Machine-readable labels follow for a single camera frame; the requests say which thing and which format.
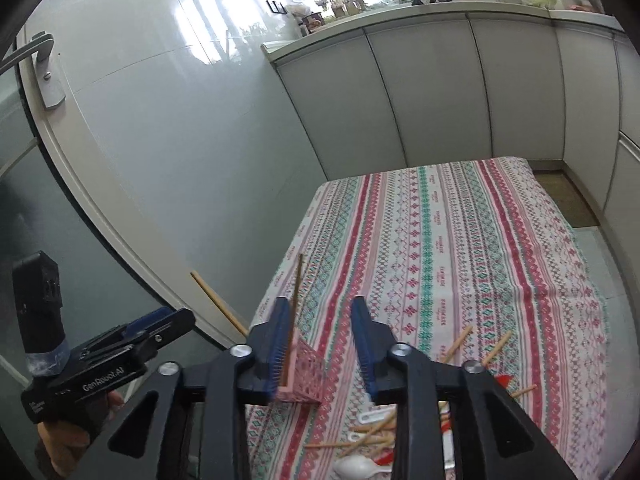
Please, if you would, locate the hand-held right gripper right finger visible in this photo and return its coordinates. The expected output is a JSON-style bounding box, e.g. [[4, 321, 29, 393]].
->
[[350, 296, 576, 480]]

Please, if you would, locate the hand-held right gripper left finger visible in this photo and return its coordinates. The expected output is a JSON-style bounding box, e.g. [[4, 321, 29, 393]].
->
[[75, 296, 301, 480]]

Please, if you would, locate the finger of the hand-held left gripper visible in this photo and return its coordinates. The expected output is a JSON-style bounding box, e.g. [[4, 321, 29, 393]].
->
[[122, 308, 176, 338], [82, 308, 197, 357]]

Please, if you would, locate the pink lattice utensil holder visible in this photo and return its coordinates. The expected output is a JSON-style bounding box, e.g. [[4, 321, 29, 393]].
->
[[277, 337, 327, 405]]

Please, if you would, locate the person's left hand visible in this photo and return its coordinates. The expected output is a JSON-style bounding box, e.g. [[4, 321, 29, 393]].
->
[[36, 391, 127, 477]]

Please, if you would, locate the patterned striped tablecloth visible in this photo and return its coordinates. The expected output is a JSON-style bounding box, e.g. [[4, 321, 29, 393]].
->
[[245, 156, 608, 480]]

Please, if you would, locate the white plastic spoon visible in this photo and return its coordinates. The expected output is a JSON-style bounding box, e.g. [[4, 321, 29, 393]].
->
[[333, 455, 397, 480]]

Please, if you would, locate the white kitchen cabinet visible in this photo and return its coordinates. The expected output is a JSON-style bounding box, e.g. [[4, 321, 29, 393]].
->
[[270, 10, 640, 221]]

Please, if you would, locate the kitchen countertop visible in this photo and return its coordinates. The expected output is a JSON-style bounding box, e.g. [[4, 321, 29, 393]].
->
[[261, 0, 623, 56]]

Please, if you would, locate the metal door handle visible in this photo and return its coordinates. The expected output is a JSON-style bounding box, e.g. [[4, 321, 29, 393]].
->
[[0, 34, 68, 110]]

